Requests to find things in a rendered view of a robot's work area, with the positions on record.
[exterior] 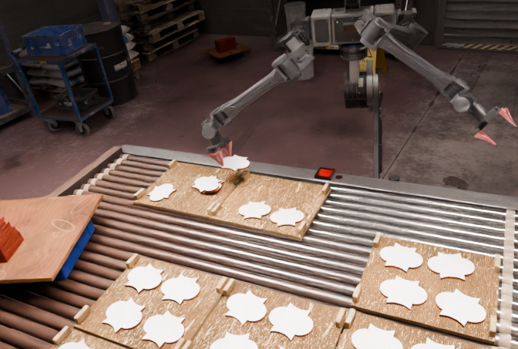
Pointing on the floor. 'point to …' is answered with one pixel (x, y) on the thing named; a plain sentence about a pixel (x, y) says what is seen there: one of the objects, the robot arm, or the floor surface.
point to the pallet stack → (159, 17)
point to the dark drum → (92, 31)
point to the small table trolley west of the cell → (54, 120)
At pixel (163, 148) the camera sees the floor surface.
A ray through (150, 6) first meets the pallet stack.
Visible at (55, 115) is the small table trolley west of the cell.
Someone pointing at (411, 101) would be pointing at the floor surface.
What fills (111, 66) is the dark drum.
